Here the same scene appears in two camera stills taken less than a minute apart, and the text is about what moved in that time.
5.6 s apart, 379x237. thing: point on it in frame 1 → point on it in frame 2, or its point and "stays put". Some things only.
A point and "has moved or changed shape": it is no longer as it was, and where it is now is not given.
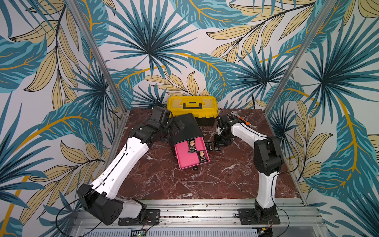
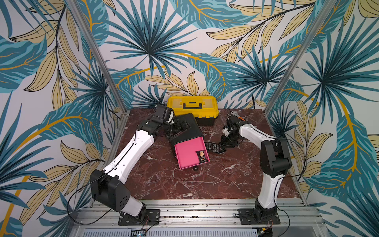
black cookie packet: x=191 y=146 has moved or changed shape
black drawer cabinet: x=191 y=131 stays put
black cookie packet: x=202 y=156 stays put
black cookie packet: x=209 y=146 stays put
